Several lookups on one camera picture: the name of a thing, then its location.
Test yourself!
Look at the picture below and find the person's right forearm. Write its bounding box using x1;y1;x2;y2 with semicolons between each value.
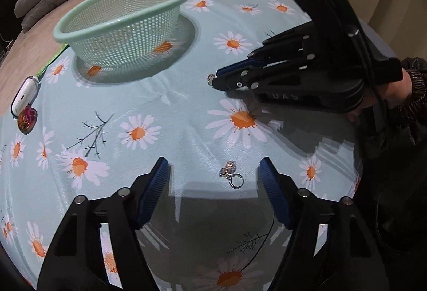
387;57;427;145

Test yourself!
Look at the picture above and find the silver ring with crystal charm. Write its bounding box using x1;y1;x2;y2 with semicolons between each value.
219;161;245;189

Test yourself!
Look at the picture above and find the green strap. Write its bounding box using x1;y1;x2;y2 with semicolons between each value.
35;44;69;76

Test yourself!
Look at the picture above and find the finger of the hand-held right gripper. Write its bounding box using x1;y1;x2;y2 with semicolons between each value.
248;21;318;63
213;56;318;92

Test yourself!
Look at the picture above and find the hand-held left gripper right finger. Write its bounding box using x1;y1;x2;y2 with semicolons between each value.
258;157;389;291

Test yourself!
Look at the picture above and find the person's right hand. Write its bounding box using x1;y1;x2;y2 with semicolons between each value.
345;69;414;121

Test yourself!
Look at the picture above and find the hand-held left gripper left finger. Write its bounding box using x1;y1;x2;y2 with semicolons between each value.
38;157;172;291

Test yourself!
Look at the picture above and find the white earbuds case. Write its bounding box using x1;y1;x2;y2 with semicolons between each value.
10;75;40;119

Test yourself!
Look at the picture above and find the daisy-printed light blue cloth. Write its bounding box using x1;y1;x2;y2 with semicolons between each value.
0;0;397;291

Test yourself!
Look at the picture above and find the heart-shaped glitter charm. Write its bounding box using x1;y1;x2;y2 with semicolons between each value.
17;106;38;135

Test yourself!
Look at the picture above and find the person's dark clothing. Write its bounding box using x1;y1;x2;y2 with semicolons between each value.
343;111;427;255

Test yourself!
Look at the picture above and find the green plastic mesh basket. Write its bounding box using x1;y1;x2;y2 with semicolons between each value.
53;0;192;81

